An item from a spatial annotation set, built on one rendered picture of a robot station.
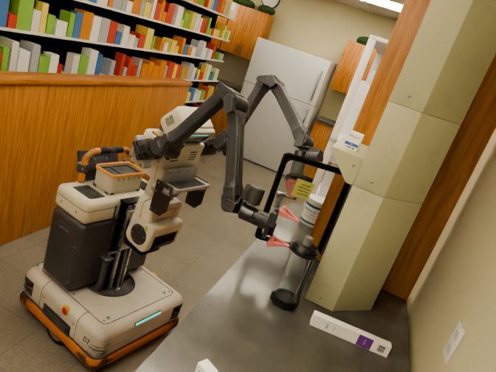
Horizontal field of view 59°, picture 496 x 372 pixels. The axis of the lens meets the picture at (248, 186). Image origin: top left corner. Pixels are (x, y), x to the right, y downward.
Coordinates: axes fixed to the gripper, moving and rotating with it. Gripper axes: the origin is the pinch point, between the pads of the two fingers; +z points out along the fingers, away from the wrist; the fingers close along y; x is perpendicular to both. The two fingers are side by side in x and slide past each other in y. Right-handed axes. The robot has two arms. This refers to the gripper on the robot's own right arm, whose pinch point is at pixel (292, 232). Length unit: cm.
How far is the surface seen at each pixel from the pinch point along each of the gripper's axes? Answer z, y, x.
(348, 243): 18.6, 1.3, 9.2
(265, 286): -2.7, -25.7, 5.5
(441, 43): 20, 72, 7
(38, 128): -183, -36, 83
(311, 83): -100, 37, 496
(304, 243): 5.2, -1.4, -1.2
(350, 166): 9.0, 27.3, 8.5
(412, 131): 23, 45, 8
